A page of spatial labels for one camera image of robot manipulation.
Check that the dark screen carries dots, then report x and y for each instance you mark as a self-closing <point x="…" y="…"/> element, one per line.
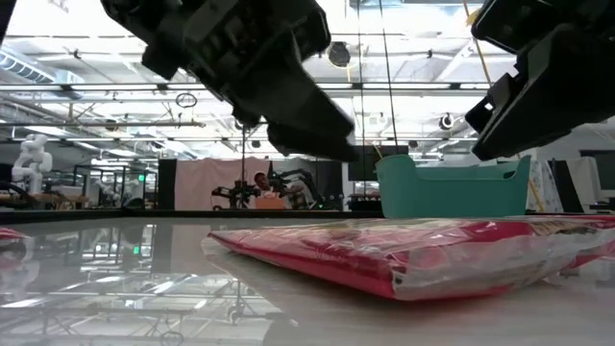
<point x="600" y="168"/>

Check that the black monitor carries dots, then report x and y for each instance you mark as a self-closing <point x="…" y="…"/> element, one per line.
<point x="365" y="170"/>

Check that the orange box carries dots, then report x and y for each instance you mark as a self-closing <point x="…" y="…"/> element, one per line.
<point x="270" y="204"/>

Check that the teal plastic basket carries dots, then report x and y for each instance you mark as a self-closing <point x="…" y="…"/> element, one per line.
<point x="456" y="192"/>

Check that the black computer case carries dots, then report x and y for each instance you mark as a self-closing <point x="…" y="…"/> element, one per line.
<point x="564" y="190"/>

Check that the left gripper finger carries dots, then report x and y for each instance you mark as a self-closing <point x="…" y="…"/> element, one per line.
<point x="312" y="144"/>
<point x="298" y="106"/>

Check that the pink partition curtain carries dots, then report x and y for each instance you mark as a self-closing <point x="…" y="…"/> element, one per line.
<point x="202" y="185"/>

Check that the long ceiling light bar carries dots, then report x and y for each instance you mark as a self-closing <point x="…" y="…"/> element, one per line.
<point x="408" y="86"/>

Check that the person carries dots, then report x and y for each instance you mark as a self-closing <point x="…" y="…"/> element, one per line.
<point x="262" y="181"/>

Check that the red popcorn bag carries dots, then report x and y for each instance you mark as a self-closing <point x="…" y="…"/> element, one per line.
<point x="9" y="234"/>
<point x="596" y="257"/>
<point x="360" y="259"/>

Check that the black partition panel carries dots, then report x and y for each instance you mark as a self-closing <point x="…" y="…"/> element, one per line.
<point x="166" y="185"/>

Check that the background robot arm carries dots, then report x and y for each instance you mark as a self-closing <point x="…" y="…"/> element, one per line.
<point x="314" y="190"/>
<point x="238" y="192"/>

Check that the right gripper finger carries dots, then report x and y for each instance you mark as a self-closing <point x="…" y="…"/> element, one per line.
<point x="499" y="103"/>
<point x="519" y="137"/>

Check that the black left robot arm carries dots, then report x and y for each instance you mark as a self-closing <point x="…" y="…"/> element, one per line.
<point x="4" y="14"/>

